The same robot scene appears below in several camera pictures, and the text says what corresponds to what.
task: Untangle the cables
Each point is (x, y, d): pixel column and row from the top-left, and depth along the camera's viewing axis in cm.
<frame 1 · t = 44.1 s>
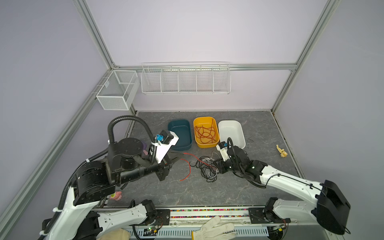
left hand: (179, 158, 50), fingers closed
right hand: (214, 163, 80), fingers closed
teal plastic bin: (182, 129, 113), on the table
yellow plastic bin: (206, 122, 114), point 2 cm above the table
white plastic bin: (231, 129, 111), on the table
beige toy figure: (283, 153, 95), point 3 cm above the table
pink green toy: (117, 196, 79), point 4 cm above the table

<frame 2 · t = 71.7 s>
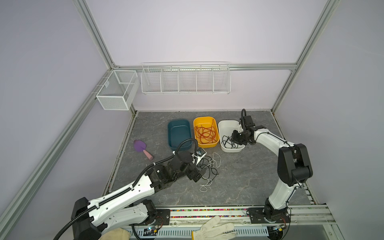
left hand: (198, 163, 73), fingers open
right hand: (232, 140, 95), fingers closed
purple pink scoop: (140, 146, 103), on the table
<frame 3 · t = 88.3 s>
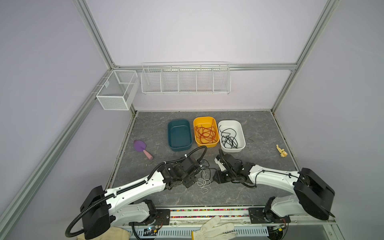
left hand: (186, 170, 79), fingers open
right hand: (215, 179, 84), fingers open
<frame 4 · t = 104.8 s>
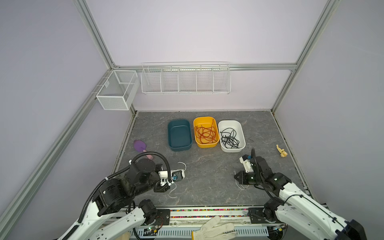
left hand: (172, 171, 63), fingers closed
right hand: (235, 177, 80), fingers closed
